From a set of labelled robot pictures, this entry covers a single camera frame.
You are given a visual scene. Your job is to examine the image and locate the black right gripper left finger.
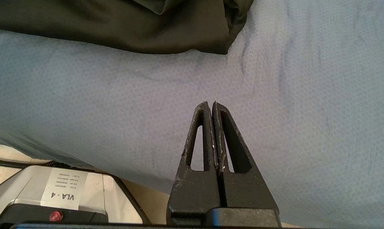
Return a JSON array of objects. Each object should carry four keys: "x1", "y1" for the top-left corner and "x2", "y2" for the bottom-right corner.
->
[{"x1": 167, "y1": 101, "x2": 222, "y2": 225}]

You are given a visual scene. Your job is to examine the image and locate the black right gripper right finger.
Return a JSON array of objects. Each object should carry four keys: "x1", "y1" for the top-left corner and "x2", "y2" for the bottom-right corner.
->
[{"x1": 212, "y1": 101, "x2": 281, "y2": 225}]

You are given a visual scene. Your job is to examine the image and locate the white torso label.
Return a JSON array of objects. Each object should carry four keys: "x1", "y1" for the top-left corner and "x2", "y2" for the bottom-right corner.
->
[{"x1": 40, "y1": 168, "x2": 88, "y2": 211}]

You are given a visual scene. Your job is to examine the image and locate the blue bed sheet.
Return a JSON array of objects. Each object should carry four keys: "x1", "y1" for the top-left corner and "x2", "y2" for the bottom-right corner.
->
[{"x1": 0, "y1": 0, "x2": 384, "y2": 229}]

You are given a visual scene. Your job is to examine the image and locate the grey robot torso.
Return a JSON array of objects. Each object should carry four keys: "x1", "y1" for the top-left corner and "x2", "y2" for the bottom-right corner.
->
[{"x1": 0, "y1": 165, "x2": 152, "y2": 226}]

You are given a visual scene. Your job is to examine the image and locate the black braided cable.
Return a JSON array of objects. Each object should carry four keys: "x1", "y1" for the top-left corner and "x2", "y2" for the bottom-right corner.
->
[{"x1": 0, "y1": 158, "x2": 70, "y2": 169}]

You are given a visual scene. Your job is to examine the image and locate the black zip hoodie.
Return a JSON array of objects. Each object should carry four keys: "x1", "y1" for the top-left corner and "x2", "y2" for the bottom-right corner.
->
[{"x1": 0, "y1": 0, "x2": 254, "y2": 55}]

